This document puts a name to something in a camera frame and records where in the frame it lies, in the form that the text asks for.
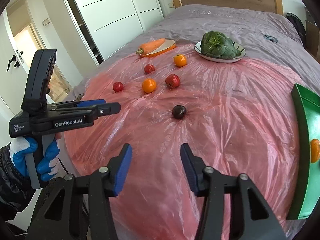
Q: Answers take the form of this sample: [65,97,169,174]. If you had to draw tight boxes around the red fruit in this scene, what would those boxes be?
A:
[112,82,124,93]
[165,74,180,89]
[144,64,156,74]

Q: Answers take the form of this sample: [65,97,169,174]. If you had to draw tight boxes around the wooden bedside drawer cabinet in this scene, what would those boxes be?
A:
[305,7,319,62]

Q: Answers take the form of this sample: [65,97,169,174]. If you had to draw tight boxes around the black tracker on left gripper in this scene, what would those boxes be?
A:
[21,49,57,116]

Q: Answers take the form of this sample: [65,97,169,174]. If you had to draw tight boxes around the green bok choy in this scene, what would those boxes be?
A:
[200,30,241,60]

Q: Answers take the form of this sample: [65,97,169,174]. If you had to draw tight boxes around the orange oval dish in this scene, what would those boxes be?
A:
[137,39,176,57]

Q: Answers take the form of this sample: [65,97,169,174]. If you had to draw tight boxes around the white wardrobe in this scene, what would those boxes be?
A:
[63,0,163,64]

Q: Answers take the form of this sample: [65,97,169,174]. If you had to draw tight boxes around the white plate with dark rim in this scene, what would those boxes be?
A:
[194,39,246,63]

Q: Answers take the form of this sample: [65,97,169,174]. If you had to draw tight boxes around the green rectangular tray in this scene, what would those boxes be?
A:
[287,83,319,220]

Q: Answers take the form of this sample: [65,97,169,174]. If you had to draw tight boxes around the pink plastic sheet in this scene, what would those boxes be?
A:
[65,44,300,239]

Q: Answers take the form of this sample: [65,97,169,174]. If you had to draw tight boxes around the red fruit far left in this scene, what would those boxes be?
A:
[144,64,156,74]

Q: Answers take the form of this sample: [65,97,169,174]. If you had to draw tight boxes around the red fruit centre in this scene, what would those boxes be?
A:
[165,74,180,89]

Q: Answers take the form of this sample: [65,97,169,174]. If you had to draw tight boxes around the dark purple plum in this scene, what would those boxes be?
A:
[171,105,187,120]

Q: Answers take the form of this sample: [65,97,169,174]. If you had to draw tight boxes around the red fruit left front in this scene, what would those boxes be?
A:
[112,82,124,93]

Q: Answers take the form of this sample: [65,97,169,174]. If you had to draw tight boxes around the left hand blue white glove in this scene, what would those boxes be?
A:
[9,133,62,182]

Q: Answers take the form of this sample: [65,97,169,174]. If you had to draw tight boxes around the purple bed sheet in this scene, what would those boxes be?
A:
[66,4,319,100]

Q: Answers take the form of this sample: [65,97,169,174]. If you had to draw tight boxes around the smooth orange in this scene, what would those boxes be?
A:
[174,54,187,68]
[142,78,157,93]

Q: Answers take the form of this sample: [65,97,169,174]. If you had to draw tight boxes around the left forearm black sleeve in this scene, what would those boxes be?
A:
[1,142,35,222]

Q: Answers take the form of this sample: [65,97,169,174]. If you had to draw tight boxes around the white door with handle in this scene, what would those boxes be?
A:
[0,10,30,140]

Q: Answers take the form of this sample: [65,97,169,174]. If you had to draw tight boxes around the black backpack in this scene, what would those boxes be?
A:
[286,12,306,47]

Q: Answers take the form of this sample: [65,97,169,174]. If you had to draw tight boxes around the carrot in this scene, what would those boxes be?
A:
[136,38,165,55]

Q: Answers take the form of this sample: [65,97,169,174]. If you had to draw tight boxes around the large textured mandarin orange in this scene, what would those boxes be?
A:
[310,139,320,163]

